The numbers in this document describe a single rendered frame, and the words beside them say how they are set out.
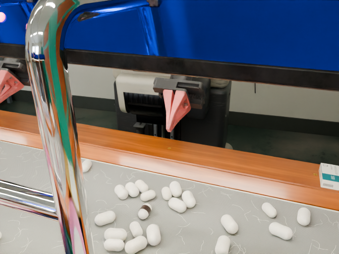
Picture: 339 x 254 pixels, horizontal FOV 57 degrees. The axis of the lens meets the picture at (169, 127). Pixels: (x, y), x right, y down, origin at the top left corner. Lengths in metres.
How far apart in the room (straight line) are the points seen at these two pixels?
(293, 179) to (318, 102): 1.99
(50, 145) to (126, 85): 0.93
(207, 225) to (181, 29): 0.36
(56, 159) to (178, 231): 0.36
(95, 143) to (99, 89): 2.17
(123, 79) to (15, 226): 0.68
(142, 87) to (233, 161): 0.54
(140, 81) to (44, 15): 0.93
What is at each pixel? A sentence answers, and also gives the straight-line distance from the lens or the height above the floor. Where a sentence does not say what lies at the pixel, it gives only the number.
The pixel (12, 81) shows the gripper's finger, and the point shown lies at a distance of 0.87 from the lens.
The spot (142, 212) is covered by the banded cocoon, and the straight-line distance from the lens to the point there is 0.57.
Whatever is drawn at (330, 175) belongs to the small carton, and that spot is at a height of 0.79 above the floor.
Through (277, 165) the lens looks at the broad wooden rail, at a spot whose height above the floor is 0.76.
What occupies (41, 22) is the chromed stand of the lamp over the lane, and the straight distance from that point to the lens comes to 0.20.
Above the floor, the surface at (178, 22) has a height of 1.09.
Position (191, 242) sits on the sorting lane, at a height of 0.74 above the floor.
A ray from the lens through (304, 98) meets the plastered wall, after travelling 2.61.
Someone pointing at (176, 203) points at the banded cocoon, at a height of 0.76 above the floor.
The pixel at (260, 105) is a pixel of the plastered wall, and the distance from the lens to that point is 2.62.
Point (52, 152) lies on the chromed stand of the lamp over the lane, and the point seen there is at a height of 1.02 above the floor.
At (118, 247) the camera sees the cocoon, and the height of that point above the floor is 0.75.
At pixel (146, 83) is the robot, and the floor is 0.79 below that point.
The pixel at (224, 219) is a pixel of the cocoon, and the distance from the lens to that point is 0.56.
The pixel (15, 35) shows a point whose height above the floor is 1.07.
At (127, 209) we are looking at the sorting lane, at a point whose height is 0.74.
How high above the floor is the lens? 1.13
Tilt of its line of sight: 26 degrees down
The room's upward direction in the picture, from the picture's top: straight up
